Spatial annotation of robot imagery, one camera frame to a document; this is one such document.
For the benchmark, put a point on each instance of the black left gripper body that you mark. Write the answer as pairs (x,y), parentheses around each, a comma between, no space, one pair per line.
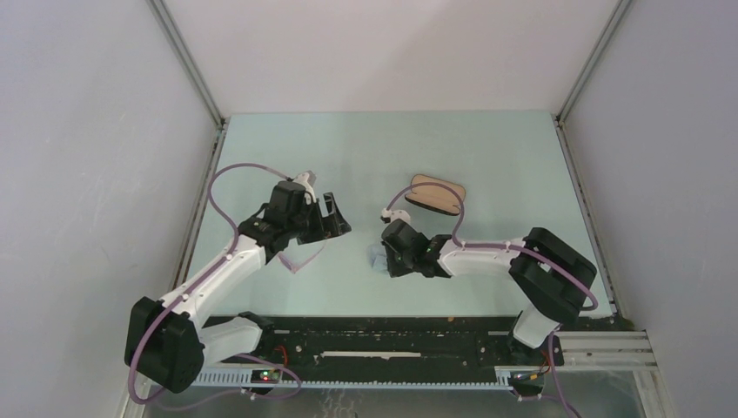
(308,225)

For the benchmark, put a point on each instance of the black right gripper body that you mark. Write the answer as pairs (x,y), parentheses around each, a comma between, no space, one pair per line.
(399,265)

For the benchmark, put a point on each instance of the black glasses case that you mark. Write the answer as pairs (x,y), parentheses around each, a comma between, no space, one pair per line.
(436,195)

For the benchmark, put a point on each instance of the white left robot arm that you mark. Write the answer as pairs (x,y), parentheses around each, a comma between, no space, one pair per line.
(168,340)

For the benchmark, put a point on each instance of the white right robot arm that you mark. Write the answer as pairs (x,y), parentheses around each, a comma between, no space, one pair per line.
(554,277)

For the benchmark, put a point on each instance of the pink transparent sunglasses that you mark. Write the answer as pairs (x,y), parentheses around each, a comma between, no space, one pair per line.
(295,258)

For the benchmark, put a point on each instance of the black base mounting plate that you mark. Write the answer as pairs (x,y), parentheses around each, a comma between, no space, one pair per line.
(400,350)

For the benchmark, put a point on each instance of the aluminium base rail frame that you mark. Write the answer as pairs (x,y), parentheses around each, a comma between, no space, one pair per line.
(583,351)

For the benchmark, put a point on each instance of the aluminium corner rail left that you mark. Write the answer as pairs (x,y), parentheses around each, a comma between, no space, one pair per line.
(162,13)

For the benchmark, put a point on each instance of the aluminium corner rail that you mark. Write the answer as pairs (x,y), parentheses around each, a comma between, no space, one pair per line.
(601,44)
(162,13)

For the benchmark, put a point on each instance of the aluminium corner rail right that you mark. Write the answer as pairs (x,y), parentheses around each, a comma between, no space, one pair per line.
(601,44)

